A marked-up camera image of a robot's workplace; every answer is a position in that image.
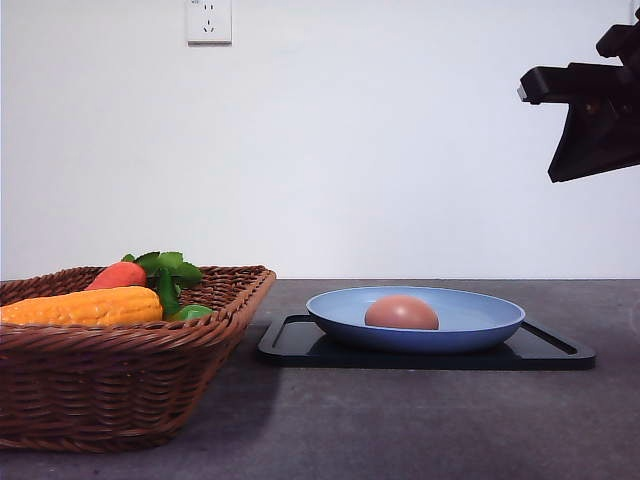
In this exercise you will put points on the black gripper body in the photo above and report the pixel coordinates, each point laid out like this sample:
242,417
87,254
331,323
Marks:
591,85

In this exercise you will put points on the black gripper finger at plate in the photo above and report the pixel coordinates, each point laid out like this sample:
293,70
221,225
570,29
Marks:
598,135

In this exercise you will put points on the blue plate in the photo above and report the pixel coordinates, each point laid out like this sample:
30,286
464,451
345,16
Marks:
468,322

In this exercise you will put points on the brown egg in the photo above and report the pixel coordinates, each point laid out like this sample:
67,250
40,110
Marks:
401,311

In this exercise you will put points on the brown wicker basket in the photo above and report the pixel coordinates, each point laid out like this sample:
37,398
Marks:
117,388

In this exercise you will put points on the black tray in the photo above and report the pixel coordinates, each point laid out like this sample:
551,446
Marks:
293,342

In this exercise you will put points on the green toy vegetable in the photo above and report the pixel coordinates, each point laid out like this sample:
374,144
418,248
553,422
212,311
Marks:
192,312

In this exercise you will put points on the orange toy carrot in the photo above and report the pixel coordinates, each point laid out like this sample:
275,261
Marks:
120,274

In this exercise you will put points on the yellow toy corn cob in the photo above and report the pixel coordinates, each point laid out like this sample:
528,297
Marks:
98,307

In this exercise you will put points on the white wall socket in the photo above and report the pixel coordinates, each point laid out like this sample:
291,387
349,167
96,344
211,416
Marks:
208,23

